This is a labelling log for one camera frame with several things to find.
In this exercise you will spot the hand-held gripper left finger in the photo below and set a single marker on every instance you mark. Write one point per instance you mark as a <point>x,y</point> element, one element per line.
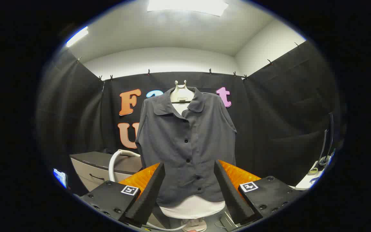
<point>150,196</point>

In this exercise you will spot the cream mannequin torso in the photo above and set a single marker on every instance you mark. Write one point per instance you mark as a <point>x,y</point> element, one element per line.
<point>180,95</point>

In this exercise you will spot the dark grey button shirt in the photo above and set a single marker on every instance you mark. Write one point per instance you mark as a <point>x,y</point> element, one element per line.
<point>179,145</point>

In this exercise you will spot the black monitor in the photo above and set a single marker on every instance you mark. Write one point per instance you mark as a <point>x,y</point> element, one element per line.
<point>330,135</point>

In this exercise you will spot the long ceiling light strip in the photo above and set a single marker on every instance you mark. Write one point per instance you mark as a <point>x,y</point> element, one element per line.
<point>77,36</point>

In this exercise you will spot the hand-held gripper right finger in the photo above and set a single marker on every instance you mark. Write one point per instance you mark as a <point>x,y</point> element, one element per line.
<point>233,196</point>

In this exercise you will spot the white garment steamer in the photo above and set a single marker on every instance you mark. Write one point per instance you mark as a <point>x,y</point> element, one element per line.
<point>111,167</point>

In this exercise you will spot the square ceiling light panel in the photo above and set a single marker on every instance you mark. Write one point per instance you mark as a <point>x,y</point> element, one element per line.
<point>188,5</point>

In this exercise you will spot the white side table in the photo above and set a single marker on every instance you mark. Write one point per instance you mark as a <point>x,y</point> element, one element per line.
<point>304,182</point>

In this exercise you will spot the black backdrop cloth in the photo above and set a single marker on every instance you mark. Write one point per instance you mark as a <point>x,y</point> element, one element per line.
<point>269,129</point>

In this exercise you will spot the grey drawer cabinet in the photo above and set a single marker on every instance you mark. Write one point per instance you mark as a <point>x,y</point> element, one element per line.
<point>89,167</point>

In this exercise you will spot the yellowish tape roll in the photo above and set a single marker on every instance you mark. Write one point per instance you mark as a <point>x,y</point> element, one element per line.
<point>310,172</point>

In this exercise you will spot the smartphone with lit screen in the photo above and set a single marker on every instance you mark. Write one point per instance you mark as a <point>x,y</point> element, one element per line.
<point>60,178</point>

